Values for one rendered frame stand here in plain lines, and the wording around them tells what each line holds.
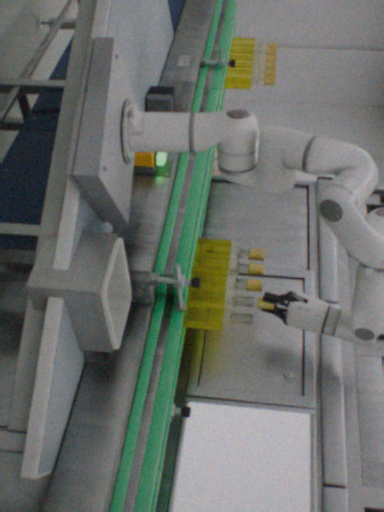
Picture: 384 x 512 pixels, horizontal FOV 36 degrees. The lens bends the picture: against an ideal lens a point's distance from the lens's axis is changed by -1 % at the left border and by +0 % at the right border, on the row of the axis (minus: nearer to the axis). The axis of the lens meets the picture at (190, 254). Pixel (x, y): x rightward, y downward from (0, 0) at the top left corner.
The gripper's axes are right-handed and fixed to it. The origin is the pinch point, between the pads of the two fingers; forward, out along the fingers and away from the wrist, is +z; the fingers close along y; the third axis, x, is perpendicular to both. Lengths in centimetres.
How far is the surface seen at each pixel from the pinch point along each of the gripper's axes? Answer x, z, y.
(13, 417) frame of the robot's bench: 59, 38, 14
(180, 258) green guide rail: 5.0, 23.5, 13.6
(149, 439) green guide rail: 49, 13, 4
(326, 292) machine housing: -20.0, -12.3, -12.8
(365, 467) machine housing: 27.6, -34.2, -17.0
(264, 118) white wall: -530, 149, -308
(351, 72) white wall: -597, 59, -260
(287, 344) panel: 2.4, -6.7, -12.7
